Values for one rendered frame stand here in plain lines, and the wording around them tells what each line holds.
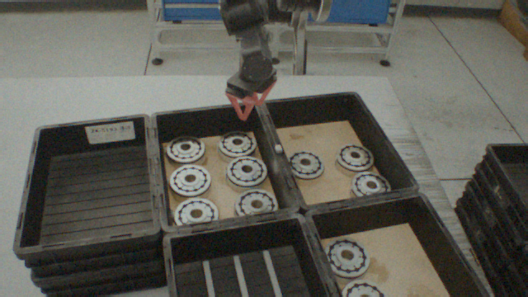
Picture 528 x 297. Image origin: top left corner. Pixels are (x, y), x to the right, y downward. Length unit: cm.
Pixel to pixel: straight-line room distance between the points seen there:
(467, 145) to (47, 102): 228
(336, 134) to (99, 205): 69
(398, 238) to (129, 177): 69
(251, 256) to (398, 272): 33
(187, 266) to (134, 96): 84
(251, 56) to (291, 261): 47
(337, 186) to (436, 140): 169
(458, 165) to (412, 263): 166
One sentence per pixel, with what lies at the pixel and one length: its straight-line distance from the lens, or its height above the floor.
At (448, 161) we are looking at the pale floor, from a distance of 267.
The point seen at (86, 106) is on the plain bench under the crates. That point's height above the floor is 70.
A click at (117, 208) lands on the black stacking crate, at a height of 83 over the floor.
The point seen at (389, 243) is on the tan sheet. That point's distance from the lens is 107.
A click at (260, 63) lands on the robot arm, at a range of 79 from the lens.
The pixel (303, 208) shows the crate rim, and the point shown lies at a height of 93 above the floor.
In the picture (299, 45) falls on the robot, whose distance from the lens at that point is 189.
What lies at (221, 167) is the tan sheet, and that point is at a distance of 116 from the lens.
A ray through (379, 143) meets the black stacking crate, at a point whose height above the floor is 90.
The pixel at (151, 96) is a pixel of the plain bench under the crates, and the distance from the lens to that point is 164.
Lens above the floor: 166
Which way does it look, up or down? 43 degrees down
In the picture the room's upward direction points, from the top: 4 degrees clockwise
